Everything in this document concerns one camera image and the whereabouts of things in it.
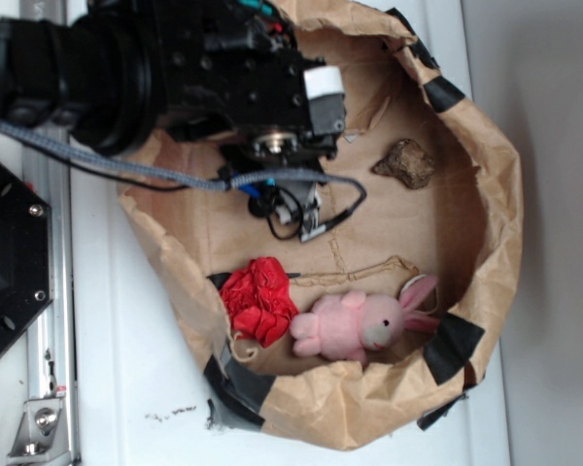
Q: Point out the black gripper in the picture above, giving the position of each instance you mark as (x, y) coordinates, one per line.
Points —
(233, 70)

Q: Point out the pink plush bunny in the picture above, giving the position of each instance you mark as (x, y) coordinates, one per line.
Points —
(348, 326)

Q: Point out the red crumpled paper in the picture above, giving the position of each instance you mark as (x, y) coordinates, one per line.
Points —
(258, 301)

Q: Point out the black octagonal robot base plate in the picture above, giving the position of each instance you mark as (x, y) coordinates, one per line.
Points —
(25, 266)

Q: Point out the aluminium extrusion rail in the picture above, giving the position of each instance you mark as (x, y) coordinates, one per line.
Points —
(51, 361)

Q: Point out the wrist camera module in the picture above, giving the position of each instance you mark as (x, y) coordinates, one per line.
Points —
(290, 207)

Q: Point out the silver corner bracket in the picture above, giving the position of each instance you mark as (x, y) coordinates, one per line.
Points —
(42, 432)

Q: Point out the brown paper bag basket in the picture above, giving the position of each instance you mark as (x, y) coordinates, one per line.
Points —
(465, 227)

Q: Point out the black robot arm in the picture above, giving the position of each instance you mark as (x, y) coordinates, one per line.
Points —
(94, 77)

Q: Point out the brown rock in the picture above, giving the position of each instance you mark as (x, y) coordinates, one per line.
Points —
(407, 162)

